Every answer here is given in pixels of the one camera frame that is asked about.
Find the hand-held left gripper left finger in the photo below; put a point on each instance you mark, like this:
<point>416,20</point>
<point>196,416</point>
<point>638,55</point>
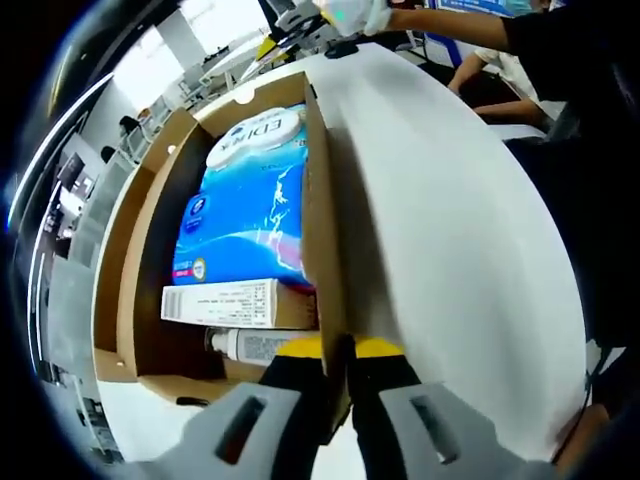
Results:
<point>235,440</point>

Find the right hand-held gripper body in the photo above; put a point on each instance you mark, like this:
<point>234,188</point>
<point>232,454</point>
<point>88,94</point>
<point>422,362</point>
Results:
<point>350,17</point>

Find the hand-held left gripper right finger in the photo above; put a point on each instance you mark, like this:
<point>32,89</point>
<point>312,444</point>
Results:
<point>430,440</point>

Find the white squeeze tube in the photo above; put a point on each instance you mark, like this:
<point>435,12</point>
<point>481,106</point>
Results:
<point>250,345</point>

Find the blue wet wipes pack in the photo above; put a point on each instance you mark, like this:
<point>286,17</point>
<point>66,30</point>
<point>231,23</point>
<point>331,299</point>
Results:
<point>255,135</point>

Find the white green medicine box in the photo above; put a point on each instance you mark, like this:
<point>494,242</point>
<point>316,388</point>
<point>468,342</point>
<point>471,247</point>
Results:
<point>225,302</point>

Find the brown cardboard shoe box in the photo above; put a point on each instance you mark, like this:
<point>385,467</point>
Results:
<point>330,225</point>

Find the blue soft tissue pack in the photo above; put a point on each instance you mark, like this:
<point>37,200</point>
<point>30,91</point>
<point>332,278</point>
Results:
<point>235,235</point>

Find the black computer mouse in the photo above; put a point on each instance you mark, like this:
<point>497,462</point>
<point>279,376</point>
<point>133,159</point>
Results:
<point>341,50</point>

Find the small black object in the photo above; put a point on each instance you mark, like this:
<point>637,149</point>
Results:
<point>192,401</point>

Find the white office desk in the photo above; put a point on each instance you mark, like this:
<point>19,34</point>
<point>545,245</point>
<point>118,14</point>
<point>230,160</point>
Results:
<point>235,55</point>

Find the person's black clothing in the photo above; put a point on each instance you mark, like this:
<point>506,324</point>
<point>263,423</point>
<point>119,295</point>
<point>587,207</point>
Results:
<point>575,65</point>

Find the blue wall poster board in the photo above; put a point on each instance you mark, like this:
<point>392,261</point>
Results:
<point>470,5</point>

